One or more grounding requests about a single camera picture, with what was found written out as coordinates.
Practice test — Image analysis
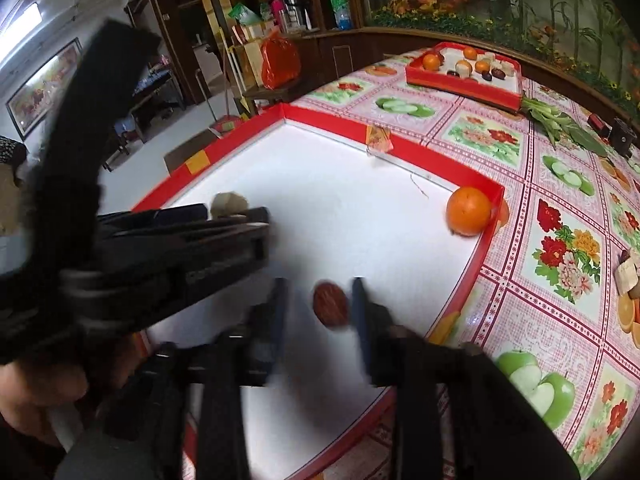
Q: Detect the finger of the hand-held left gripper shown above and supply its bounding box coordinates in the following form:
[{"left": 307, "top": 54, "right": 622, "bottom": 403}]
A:
[
  {"left": 99, "top": 224, "right": 272, "bottom": 307},
  {"left": 97, "top": 203, "right": 271, "bottom": 242}
]

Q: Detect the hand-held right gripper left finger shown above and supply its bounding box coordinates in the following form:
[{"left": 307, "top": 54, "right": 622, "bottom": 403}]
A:
[{"left": 105, "top": 277, "right": 290, "bottom": 480}]

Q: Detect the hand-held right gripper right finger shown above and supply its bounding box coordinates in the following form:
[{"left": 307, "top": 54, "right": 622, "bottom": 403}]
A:
[{"left": 351, "top": 276, "right": 581, "bottom": 480}]

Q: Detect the large red tray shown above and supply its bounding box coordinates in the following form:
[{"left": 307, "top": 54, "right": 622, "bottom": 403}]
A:
[{"left": 131, "top": 102, "right": 506, "bottom": 480}]

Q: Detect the beige candy cube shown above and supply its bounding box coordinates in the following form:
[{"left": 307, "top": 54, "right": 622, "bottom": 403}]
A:
[{"left": 614, "top": 261, "right": 640, "bottom": 292}]

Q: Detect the person's left hand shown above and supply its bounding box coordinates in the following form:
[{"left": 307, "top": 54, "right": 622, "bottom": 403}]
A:
[{"left": 0, "top": 335, "right": 146, "bottom": 443}]

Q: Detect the cardboard box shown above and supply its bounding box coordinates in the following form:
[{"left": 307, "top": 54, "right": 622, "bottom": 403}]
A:
[{"left": 164, "top": 129, "right": 221, "bottom": 176}]

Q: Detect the broom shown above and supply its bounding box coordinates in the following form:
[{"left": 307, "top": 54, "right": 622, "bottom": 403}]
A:
[{"left": 215, "top": 42, "right": 242, "bottom": 132}]

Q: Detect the fluorescent ceiling light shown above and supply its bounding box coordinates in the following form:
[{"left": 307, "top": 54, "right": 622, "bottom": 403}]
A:
[{"left": 0, "top": 2, "right": 43, "bottom": 48}]

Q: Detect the floral tablecloth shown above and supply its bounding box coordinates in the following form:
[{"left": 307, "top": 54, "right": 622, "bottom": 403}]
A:
[{"left": 180, "top": 47, "right": 640, "bottom": 480}]

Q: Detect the red plastic bag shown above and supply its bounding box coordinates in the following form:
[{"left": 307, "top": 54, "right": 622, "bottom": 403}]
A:
[{"left": 259, "top": 30, "right": 302, "bottom": 91}]

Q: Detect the small plastic wrapper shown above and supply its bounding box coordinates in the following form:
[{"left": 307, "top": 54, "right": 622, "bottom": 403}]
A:
[{"left": 365, "top": 125, "right": 396, "bottom": 158}]

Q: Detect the green bag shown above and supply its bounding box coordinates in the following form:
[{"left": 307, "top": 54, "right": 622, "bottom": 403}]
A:
[{"left": 227, "top": 2, "right": 263, "bottom": 28}]

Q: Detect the black thermos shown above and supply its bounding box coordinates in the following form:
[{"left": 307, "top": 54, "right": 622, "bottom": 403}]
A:
[{"left": 279, "top": 0, "right": 307, "bottom": 33}]

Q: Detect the green water bottle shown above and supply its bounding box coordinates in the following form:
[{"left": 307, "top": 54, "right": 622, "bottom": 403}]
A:
[{"left": 331, "top": 0, "right": 352, "bottom": 31}]

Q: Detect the small red tray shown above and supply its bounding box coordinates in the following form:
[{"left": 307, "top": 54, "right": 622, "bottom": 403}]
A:
[{"left": 405, "top": 41, "right": 525, "bottom": 113}]

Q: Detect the green bok choy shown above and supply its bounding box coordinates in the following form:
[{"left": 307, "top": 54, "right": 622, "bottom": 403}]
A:
[{"left": 520, "top": 96, "right": 576, "bottom": 148}]

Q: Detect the large green leaf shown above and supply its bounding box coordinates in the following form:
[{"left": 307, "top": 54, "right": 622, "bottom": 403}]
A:
[{"left": 562, "top": 122, "right": 610, "bottom": 159}]

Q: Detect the black round device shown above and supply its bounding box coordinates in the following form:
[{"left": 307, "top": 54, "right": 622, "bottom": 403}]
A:
[{"left": 611, "top": 117, "right": 639, "bottom": 158}]

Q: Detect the framed wall picture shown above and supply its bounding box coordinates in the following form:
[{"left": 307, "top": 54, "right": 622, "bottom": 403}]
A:
[{"left": 5, "top": 37, "right": 83, "bottom": 141}]

